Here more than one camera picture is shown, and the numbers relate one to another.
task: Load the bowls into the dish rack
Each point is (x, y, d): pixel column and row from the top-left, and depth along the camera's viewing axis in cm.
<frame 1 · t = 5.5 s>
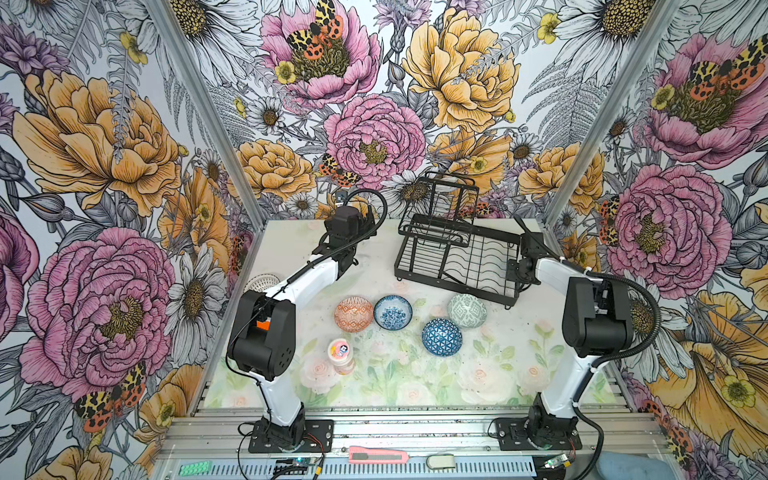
left hand: (355, 223, 92), fingers open
right hand: (517, 279, 100), fingers closed
orange patterned ceramic bowl: (353, 314, 96), point 2 cm above the table
blue floral ceramic bowl: (393, 312, 97), point 2 cm above the table
green patterned ceramic bowl: (467, 311, 98), on the table
dark blue patterned bowl: (441, 337, 91), point 2 cm above the table
pink lidded small jar: (340, 353, 79), point 11 cm above the table

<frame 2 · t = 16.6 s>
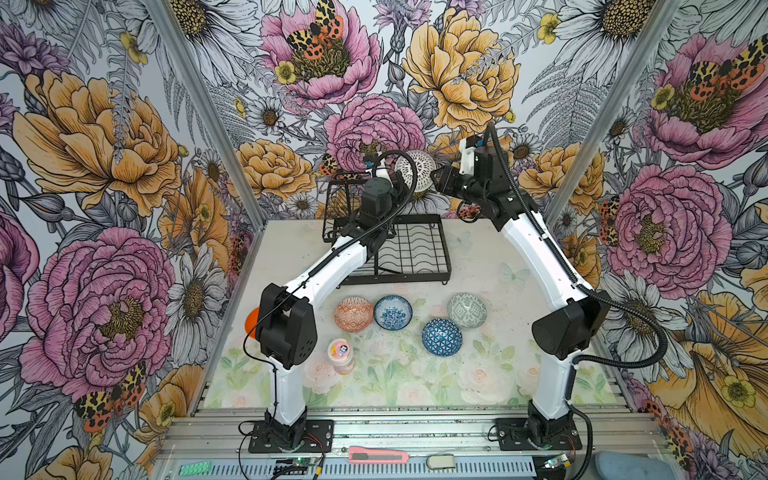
left hand: (403, 178, 82), fingers closed
right hand: (436, 183, 79), fingers open
the named things where they were.

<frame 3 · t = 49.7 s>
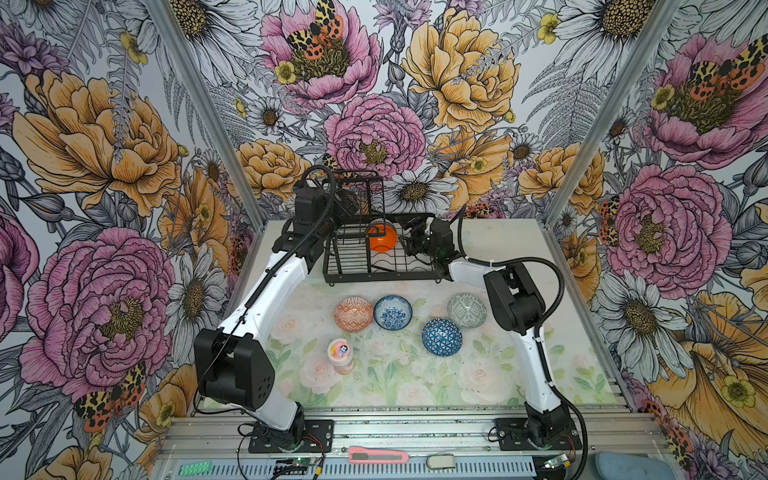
left hand: (347, 211, 82), fingers open
right hand: (396, 230, 100), fingers open
the named things where they were.

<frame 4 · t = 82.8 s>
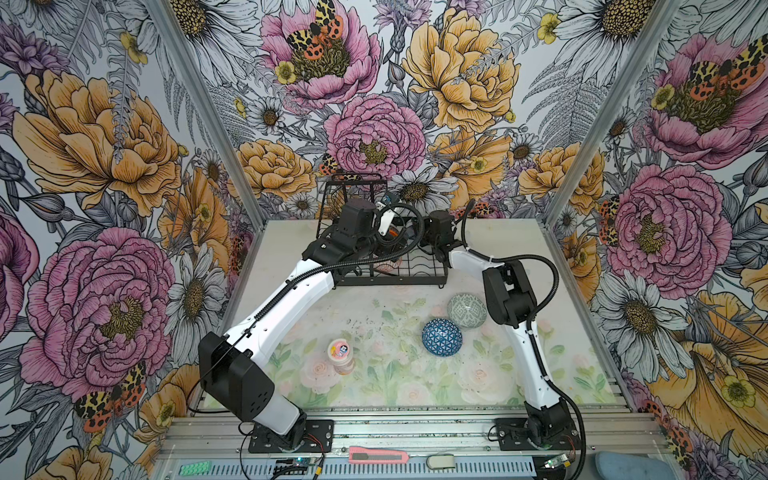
left hand: (388, 237, 78), fingers open
right hand: (409, 223, 107), fingers open
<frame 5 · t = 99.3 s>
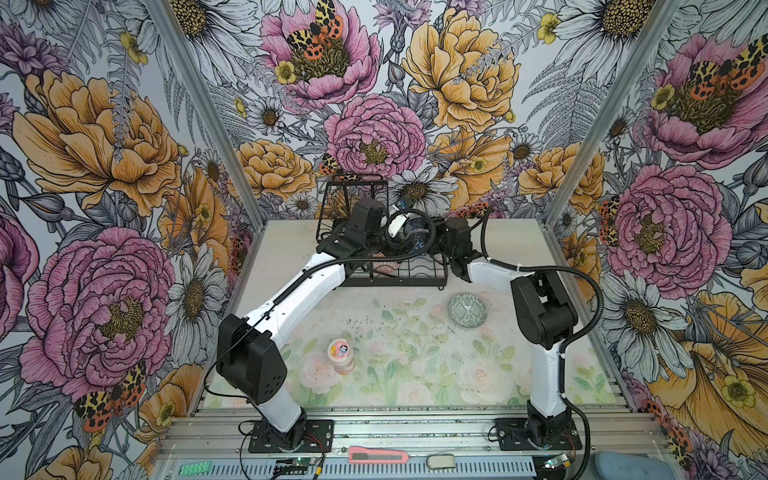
left hand: (397, 237, 81), fingers open
right hand: (418, 228, 97), fingers open
